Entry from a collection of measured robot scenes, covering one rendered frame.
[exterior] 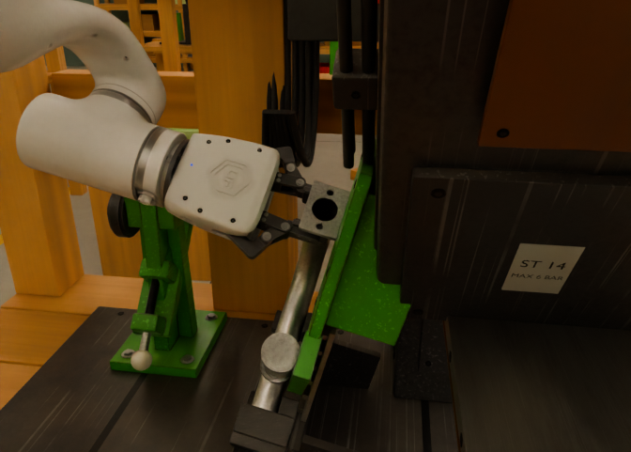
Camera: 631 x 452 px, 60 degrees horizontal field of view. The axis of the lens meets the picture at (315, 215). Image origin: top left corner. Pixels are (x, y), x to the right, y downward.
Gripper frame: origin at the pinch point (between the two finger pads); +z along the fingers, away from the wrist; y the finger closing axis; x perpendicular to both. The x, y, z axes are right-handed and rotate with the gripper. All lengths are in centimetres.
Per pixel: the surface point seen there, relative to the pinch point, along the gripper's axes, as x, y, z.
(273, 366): -0.4, -16.1, 0.6
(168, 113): 29.2, 21.1, -30.2
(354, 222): -11.4, -3.9, 3.6
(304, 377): -2.8, -16.4, 3.6
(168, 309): 24.3, -10.9, -16.5
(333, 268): -8.0, -7.3, 3.2
